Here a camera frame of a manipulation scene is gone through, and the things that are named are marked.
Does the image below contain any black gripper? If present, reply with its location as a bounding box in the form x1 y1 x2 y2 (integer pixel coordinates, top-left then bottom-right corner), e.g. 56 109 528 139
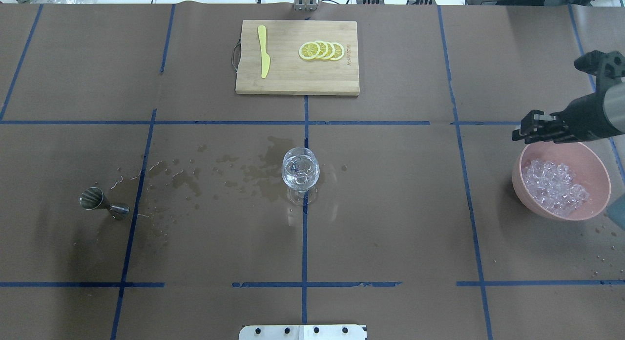
512 93 611 144

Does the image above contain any steel double jigger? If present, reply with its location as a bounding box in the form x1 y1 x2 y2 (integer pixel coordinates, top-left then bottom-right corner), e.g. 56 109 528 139
79 187 130 220

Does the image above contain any clear ice cubes pile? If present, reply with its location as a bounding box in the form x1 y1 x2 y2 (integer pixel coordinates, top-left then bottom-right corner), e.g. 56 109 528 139
521 159 590 217

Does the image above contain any clear wine glass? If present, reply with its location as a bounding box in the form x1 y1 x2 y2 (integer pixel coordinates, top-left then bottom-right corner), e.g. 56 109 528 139
281 147 321 207

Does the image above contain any pink bowl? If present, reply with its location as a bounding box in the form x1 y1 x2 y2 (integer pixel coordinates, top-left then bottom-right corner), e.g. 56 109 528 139
512 142 611 221

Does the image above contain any lemon slice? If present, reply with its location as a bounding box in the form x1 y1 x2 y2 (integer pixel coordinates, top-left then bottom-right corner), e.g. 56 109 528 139
314 41 329 59
330 42 345 61
298 42 321 60
321 42 335 60

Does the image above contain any bamboo cutting board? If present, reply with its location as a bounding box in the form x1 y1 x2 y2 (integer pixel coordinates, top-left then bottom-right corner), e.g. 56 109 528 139
236 20 361 97

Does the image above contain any yellow plastic knife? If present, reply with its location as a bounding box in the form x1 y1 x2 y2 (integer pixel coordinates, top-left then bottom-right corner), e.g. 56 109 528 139
257 25 271 79

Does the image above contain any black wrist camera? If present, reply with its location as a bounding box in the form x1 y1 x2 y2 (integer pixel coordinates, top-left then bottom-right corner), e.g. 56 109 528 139
574 50 625 93

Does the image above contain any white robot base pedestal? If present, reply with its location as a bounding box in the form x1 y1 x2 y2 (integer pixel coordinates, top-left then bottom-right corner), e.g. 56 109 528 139
238 324 368 340

